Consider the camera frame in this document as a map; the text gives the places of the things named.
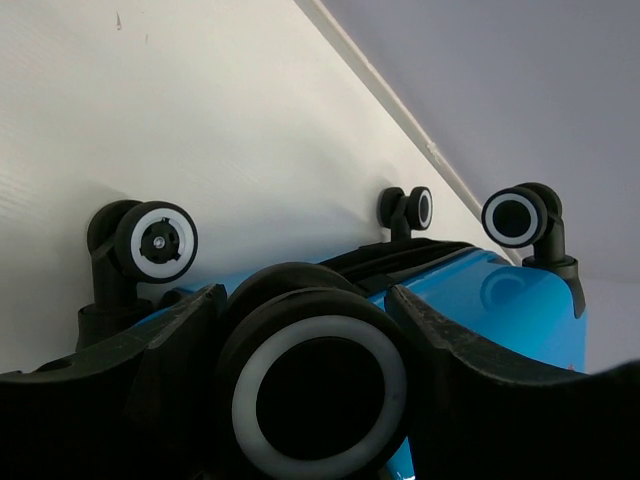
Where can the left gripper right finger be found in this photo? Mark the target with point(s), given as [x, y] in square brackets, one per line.
[483, 411]

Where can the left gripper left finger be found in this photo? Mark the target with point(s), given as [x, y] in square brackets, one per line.
[134, 406]

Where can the blue hard-shell suitcase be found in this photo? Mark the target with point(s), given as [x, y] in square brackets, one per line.
[317, 396]

